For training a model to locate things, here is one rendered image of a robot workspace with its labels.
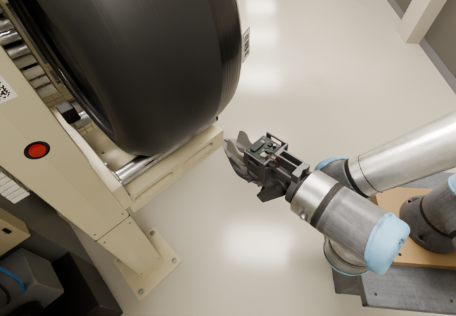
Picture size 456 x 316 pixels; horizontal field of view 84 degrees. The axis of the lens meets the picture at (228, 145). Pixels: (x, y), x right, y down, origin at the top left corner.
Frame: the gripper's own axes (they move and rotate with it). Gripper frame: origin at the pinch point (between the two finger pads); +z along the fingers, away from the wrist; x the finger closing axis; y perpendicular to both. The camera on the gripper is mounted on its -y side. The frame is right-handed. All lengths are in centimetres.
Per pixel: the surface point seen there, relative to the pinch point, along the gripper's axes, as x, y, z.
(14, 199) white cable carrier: 41.5, -1.8, 25.4
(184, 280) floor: 23, -99, 21
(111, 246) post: 36, -46, 30
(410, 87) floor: -223, -102, 1
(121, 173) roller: 21.0, -7.0, 18.6
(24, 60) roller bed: 22, 11, 64
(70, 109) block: 20.8, 2.7, 40.6
